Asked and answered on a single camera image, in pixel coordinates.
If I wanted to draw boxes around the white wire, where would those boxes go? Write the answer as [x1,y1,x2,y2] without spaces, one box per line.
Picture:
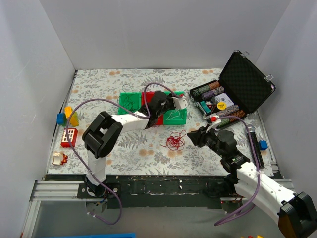
[166,109,185,122]

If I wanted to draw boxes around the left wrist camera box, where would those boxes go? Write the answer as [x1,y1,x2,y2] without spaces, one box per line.
[172,95,189,110]

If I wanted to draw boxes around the red window toy brick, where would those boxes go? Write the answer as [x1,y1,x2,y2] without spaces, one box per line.
[60,128,78,148]

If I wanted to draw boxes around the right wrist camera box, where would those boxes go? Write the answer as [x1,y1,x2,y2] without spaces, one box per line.
[206,116,221,132]

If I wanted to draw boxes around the blue plastic bin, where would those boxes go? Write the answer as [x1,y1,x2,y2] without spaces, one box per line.
[47,233,136,238]

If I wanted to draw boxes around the yellow red toy pieces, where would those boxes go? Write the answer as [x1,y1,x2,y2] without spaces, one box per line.
[240,235,264,238]

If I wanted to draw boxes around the white card deck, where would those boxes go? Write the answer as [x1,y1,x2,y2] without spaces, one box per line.
[214,93,234,107]

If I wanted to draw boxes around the purple cable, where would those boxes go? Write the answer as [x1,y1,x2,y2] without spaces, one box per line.
[217,116,262,227]
[65,83,181,226]

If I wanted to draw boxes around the black table front frame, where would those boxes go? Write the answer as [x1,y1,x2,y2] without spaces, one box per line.
[76,173,253,209]

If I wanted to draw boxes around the left green plastic bin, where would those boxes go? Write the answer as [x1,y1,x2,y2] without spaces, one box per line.
[118,92,141,113]

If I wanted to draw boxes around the small white red toy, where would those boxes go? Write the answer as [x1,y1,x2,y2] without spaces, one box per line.
[52,152,68,166]

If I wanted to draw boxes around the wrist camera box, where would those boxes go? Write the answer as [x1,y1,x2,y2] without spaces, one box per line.
[206,116,221,132]
[172,95,189,110]

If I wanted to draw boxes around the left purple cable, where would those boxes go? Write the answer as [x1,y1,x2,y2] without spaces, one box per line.
[65,83,181,226]

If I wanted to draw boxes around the thin black wire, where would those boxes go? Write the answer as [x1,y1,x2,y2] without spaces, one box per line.
[118,84,141,112]

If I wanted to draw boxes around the right green plastic bin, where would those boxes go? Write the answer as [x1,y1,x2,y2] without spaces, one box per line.
[162,91,188,124]

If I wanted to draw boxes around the red plastic bin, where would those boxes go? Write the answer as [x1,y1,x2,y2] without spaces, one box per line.
[141,91,163,125]

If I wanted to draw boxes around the small blue toy brick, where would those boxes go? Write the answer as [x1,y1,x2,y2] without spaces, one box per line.
[259,140,268,150]

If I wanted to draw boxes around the yellow dealer button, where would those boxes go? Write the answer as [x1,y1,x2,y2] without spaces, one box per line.
[216,102,226,111]

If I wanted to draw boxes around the floral table mat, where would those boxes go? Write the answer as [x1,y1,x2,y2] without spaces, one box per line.
[48,68,226,176]

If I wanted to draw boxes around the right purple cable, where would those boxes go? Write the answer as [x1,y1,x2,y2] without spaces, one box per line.
[217,116,262,227]

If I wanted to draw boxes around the red wire bundle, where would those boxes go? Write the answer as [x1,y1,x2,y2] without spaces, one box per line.
[160,129,188,151]

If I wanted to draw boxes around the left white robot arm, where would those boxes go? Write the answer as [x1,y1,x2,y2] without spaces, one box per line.
[82,91,182,198]

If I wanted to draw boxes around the black microphone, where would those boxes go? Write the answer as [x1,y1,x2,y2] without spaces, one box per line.
[246,124,264,169]

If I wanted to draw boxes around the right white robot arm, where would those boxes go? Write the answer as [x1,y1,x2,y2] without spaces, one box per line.
[188,127,317,238]

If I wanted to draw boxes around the green plastic bin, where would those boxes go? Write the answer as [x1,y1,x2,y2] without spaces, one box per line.
[118,92,141,113]
[162,91,188,124]

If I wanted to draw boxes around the black poker chip case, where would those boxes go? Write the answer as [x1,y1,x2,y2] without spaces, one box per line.
[189,50,276,121]

